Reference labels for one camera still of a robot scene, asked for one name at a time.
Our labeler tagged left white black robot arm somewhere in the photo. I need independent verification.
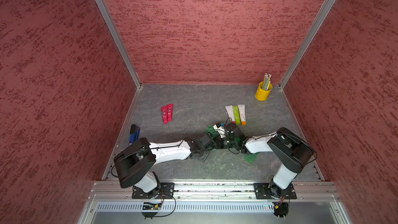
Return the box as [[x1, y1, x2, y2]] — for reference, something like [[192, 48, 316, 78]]
[[114, 134, 215, 194]]

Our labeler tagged dark red tube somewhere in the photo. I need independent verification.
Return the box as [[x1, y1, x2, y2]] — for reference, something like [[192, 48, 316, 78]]
[[161, 106, 168, 124]]

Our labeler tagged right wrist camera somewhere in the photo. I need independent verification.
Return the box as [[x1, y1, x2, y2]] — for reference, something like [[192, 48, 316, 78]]
[[213, 122, 244, 140]]

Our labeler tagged yellow cup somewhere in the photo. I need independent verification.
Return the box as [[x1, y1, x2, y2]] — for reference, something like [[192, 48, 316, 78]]
[[255, 82, 273, 101]]

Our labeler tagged bundle of pencils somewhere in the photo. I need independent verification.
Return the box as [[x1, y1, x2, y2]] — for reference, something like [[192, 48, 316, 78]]
[[262, 74, 272, 91]]

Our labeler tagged left corner aluminium profile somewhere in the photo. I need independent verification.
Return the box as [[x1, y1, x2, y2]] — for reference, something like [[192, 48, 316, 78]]
[[95, 0, 142, 90]]

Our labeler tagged corner aluminium profile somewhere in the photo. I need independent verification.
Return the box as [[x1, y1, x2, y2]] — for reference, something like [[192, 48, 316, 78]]
[[279, 0, 336, 90], [95, 0, 142, 90]]

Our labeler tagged right controller board with cables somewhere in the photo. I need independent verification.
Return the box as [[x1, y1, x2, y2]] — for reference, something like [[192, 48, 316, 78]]
[[274, 197, 290, 218]]

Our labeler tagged right corner aluminium profile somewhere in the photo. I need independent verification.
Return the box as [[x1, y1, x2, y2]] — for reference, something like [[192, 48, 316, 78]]
[[279, 0, 336, 90]]

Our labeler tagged white tube red cap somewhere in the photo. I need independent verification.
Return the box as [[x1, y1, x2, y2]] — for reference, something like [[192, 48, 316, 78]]
[[225, 105, 236, 123]]

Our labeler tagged red pink tube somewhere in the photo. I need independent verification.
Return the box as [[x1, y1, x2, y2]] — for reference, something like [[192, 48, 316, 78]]
[[167, 104, 174, 122]]

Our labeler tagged green tube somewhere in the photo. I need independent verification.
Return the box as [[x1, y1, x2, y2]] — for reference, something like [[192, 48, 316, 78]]
[[233, 106, 241, 124]]

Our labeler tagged blue stapler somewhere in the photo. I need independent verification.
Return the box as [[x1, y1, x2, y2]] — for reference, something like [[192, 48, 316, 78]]
[[129, 124, 140, 146]]

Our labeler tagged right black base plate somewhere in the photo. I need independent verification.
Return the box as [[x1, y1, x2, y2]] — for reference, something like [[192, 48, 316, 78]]
[[254, 183, 297, 200]]

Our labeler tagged aluminium front rail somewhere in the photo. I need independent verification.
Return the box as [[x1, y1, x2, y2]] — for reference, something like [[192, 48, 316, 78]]
[[88, 180, 342, 202]]

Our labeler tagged green microfiber cloth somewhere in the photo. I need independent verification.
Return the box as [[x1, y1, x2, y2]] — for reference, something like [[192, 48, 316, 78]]
[[205, 126, 258, 164]]

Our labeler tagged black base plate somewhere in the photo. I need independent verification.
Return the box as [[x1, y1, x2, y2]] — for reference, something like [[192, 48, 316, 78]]
[[254, 183, 297, 200], [132, 183, 175, 200]]

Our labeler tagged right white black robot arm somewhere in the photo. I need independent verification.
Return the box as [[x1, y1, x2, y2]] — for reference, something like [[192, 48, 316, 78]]
[[215, 127, 317, 199]]

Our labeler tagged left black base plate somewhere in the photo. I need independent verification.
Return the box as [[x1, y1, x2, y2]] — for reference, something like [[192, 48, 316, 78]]
[[132, 183, 175, 200]]

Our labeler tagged white tube orange cap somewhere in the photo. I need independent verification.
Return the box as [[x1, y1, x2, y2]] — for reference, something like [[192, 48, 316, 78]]
[[238, 105, 246, 125]]

